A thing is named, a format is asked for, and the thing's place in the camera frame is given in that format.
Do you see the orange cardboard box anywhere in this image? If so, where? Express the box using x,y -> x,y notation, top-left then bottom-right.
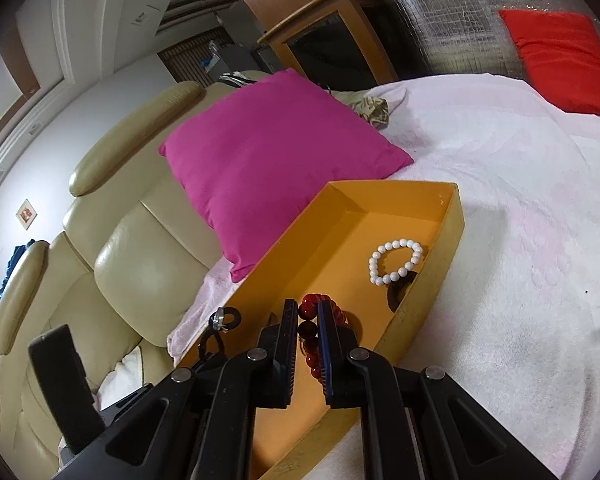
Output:
179,180 -> 465,480

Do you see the beige leather sofa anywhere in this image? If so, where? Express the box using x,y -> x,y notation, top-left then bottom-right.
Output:
0,70 -> 281,461

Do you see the small red cushion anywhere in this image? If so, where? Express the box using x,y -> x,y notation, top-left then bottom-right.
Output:
498,9 -> 600,120

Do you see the dark blue cloth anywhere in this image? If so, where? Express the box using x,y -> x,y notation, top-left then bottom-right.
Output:
0,242 -> 33,306

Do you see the black white striped cloth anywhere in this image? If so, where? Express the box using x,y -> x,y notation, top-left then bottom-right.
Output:
217,71 -> 253,88

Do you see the red bead bracelet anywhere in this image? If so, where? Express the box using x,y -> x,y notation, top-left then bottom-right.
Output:
298,294 -> 363,386

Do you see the beige patterned cloth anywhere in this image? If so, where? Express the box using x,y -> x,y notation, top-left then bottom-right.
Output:
347,92 -> 391,128

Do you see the pink cushion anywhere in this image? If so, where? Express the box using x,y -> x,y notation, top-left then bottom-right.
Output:
159,67 -> 415,283

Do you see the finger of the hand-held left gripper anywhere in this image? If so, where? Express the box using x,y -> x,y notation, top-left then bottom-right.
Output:
28,324 -> 106,453

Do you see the thick black ring hair tie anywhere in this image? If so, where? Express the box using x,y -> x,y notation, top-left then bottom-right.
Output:
386,270 -> 421,313

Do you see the white bead bracelet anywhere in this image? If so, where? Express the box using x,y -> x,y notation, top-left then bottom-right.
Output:
369,238 -> 425,286

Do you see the thin black hair tie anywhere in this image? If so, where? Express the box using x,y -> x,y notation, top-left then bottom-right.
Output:
197,306 -> 241,361

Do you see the small framed wall picture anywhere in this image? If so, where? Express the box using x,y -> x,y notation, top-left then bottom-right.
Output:
16,199 -> 38,231

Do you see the white fleece blanket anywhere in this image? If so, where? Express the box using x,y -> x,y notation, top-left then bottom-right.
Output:
167,72 -> 600,480

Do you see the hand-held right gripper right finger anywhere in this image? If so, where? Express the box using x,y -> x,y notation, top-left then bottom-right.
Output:
317,300 -> 555,480

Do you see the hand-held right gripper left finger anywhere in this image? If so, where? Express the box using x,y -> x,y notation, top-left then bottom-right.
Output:
50,299 -> 301,480

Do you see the wooden glass-door cabinet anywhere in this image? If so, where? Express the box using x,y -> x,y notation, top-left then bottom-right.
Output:
257,0 -> 398,88

